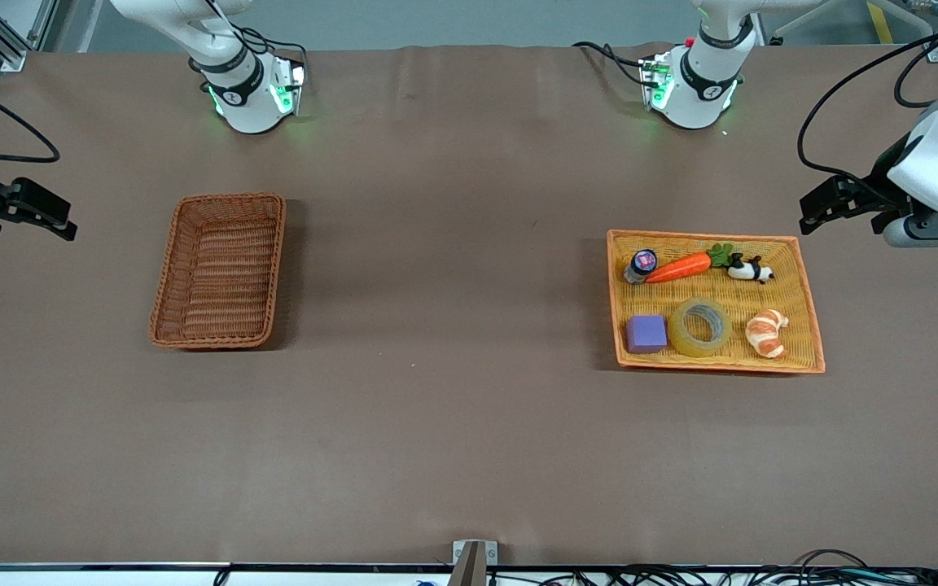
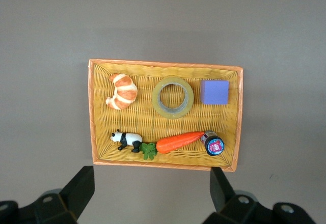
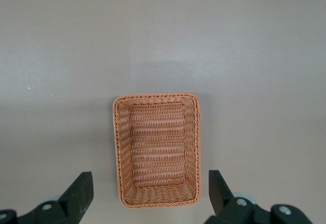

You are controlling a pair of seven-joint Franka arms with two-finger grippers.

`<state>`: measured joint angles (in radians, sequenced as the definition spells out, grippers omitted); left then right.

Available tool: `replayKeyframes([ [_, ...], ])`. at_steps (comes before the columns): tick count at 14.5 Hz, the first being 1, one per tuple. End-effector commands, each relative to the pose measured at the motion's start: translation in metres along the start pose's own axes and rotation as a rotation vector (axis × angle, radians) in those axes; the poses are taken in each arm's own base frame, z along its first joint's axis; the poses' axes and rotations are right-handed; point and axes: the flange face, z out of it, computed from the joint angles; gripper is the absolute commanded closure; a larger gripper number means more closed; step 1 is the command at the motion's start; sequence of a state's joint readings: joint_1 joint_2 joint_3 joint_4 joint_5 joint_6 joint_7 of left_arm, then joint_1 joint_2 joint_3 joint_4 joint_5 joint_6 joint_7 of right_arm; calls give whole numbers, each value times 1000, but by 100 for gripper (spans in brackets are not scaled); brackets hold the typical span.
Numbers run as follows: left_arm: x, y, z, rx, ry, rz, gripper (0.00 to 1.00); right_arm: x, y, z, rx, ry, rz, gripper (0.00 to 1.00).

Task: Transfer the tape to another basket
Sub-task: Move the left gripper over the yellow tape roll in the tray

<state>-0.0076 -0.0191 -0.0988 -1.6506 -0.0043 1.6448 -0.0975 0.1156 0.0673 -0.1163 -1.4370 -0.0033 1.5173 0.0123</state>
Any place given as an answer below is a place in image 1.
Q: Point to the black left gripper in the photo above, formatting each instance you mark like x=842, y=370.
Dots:
x=877, y=186

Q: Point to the clear yellowish tape roll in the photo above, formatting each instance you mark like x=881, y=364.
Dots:
x=681, y=335

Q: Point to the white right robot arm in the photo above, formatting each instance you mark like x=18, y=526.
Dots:
x=245, y=89

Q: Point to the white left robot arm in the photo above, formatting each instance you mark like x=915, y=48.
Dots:
x=701, y=81

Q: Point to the orange wicker basket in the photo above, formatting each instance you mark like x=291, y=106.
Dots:
x=709, y=289

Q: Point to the brown wicker basket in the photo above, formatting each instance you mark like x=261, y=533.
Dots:
x=221, y=277

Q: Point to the black white panda toy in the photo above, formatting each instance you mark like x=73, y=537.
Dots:
x=742, y=268

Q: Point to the toy croissant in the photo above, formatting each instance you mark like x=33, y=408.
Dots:
x=766, y=334

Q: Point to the orange toy carrot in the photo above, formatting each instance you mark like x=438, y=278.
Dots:
x=681, y=266

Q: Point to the small dark-capped bottle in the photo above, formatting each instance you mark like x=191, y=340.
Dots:
x=642, y=262

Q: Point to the purple cube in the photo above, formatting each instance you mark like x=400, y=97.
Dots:
x=646, y=334

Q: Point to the brown table cover mat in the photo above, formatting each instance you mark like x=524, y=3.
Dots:
x=453, y=203

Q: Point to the white table edge rail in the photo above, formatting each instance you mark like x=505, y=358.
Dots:
x=111, y=575

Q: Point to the metal mount bracket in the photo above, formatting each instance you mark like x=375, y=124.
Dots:
x=473, y=561

